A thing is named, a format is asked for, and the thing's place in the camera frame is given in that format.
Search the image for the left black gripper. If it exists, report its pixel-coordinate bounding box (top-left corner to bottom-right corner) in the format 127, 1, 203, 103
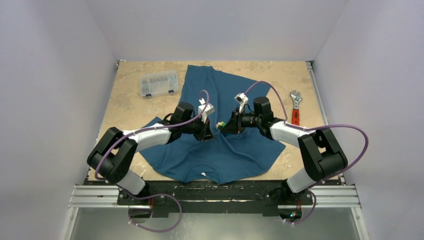
181, 114, 215, 142

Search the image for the colourful plush flower brooch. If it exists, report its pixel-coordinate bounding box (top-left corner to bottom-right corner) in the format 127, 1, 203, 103
215, 121, 226, 130

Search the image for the blue t-shirt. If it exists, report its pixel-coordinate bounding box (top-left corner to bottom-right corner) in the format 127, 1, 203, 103
140, 65, 285, 184

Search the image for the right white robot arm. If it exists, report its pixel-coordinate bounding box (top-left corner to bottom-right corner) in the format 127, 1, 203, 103
220, 93, 348, 204

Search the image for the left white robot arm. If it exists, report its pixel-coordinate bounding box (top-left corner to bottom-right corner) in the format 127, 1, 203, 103
87, 99, 215, 205

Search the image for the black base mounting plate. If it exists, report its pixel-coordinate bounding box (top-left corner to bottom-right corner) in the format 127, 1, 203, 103
117, 180, 314, 221

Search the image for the clear plastic organizer box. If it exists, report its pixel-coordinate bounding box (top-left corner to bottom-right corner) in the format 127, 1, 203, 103
139, 70, 180, 98

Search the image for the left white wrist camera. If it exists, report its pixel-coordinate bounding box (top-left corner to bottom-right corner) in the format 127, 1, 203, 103
198, 98, 215, 123

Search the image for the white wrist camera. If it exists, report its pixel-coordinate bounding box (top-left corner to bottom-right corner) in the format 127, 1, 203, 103
234, 93, 249, 114
198, 98, 215, 123

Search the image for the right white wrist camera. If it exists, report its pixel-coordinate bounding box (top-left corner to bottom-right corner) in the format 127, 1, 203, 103
234, 93, 249, 114

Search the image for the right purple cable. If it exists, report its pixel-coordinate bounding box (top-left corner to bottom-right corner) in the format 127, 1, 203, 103
243, 80, 370, 226

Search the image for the red handled adjustable wrench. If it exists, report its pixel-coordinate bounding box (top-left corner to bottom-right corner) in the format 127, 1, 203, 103
290, 90, 303, 126

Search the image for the aluminium frame rail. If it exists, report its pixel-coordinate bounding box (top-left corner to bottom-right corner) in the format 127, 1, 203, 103
68, 185, 361, 209

